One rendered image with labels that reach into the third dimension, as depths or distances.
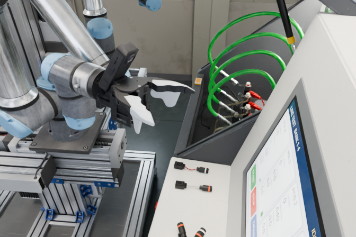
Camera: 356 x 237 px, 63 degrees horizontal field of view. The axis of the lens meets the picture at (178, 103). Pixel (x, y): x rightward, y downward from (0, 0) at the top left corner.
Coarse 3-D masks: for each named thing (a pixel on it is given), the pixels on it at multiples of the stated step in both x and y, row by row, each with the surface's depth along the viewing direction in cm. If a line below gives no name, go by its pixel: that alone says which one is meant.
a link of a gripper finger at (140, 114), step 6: (126, 96) 55; (132, 96) 55; (132, 102) 53; (138, 102) 53; (132, 108) 52; (138, 108) 52; (144, 108) 52; (132, 114) 52; (138, 114) 51; (144, 114) 50; (150, 114) 50; (138, 120) 52; (144, 120) 50; (150, 120) 50; (138, 126) 53; (138, 132) 54
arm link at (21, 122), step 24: (0, 0) 70; (0, 24) 73; (0, 48) 75; (0, 72) 79; (24, 72) 84; (0, 96) 85; (24, 96) 85; (0, 120) 88; (24, 120) 87; (48, 120) 95
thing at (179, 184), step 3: (177, 180) 97; (177, 183) 96; (180, 183) 96; (183, 183) 96; (186, 183) 97; (177, 186) 96; (180, 186) 96; (183, 186) 96; (186, 186) 96; (192, 186) 97; (195, 186) 97; (198, 186) 97; (201, 186) 96; (204, 186) 95; (207, 186) 95; (210, 186) 95; (204, 189) 95; (207, 189) 95; (210, 189) 95
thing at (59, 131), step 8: (56, 120) 102; (64, 120) 102; (48, 128) 108; (56, 128) 104; (64, 128) 104; (88, 128) 111; (56, 136) 105; (64, 136) 105; (72, 136) 106; (80, 136) 108
